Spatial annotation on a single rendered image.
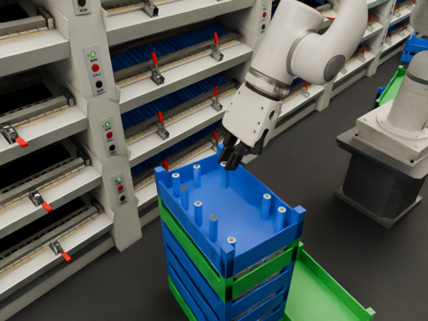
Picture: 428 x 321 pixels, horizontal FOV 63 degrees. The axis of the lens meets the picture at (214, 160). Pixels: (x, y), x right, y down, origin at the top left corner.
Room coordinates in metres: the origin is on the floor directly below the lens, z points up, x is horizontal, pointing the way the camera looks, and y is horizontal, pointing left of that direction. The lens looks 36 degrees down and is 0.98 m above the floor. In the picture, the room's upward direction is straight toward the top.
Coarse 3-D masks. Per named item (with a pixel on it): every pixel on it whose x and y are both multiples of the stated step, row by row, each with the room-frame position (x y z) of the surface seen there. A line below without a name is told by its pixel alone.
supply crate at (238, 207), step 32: (160, 192) 0.63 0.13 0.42; (192, 192) 0.65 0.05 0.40; (224, 192) 0.65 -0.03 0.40; (256, 192) 0.64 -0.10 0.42; (192, 224) 0.51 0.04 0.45; (224, 224) 0.55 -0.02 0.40; (256, 224) 0.55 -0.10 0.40; (288, 224) 0.54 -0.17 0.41; (224, 256) 0.41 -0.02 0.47; (256, 256) 0.45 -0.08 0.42
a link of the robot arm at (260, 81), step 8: (248, 72) 0.62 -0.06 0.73; (256, 72) 0.60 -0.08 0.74; (248, 80) 0.61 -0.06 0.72; (256, 80) 0.59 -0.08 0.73; (264, 80) 0.59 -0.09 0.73; (272, 80) 0.59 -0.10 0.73; (256, 88) 0.60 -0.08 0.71; (264, 88) 0.58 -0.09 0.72; (272, 88) 0.58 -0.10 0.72; (280, 88) 0.59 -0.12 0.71; (288, 88) 0.61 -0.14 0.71
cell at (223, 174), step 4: (220, 164) 0.58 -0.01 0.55; (224, 164) 0.58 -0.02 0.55; (220, 168) 0.58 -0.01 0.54; (220, 172) 0.58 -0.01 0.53; (224, 172) 0.57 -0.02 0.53; (228, 172) 0.58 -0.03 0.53; (220, 176) 0.58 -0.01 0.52; (224, 176) 0.57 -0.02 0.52; (228, 176) 0.58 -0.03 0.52; (220, 180) 0.58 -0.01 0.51; (224, 180) 0.57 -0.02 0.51; (228, 180) 0.58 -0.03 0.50; (220, 184) 0.58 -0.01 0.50; (224, 184) 0.57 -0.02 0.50; (228, 184) 0.58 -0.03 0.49; (224, 188) 0.57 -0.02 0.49
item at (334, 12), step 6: (276, 0) 1.70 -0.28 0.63; (324, 0) 1.89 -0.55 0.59; (330, 0) 1.87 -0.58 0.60; (318, 6) 1.84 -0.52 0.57; (336, 6) 1.84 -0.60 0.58; (324, 12) 1.80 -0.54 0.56; (330, 12) 1.82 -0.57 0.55; (336, 12) 1.84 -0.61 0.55; (324, 18) 1.73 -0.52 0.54; (324, 24) 1.73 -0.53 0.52; (330, 24) 1.79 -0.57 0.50
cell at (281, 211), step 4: (280, 208) 0.53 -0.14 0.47; (284, 208) 0.53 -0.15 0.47; (280, 212) 0.52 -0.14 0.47; (284, 212) 0.52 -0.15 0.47; (276, 216) 0.53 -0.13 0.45; (280, 216) 0.52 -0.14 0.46; (284, 216) 0.52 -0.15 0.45; (276, 220) 0.53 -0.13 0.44; (280, 220) 0.52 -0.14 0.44; (284, 220) 0.53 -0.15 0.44; (276, 224) 0.52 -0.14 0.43; (280, 224) 0.52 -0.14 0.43; (276, 228) 0.52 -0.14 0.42; (280, 228) 0.52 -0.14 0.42
